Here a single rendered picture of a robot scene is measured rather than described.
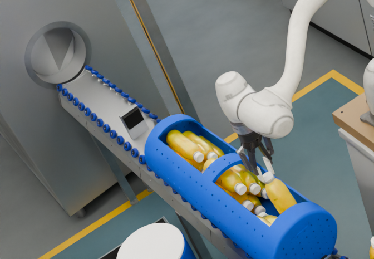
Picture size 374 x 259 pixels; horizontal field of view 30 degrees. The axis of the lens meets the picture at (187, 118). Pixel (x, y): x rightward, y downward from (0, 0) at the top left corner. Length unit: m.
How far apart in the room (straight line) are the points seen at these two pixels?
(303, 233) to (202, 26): 3.72
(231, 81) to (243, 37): 3.43
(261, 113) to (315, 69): 2.94
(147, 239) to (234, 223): 0.43
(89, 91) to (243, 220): 1.74
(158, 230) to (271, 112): 0.92
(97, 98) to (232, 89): 1.79
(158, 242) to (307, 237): 0.63
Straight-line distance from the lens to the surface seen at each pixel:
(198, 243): 3.53
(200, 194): 2.61
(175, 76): 3.57
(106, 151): 4.21
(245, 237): 2.43
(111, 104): 3.73
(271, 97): 2.05
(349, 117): 2.88
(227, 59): 5.37
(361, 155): 2.91
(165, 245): 2.69
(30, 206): 4.98
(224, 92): 2.13
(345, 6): 4.71
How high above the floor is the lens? 2.93
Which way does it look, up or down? 36 degrees down
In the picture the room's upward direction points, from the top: 25 degrees counter-clockwise
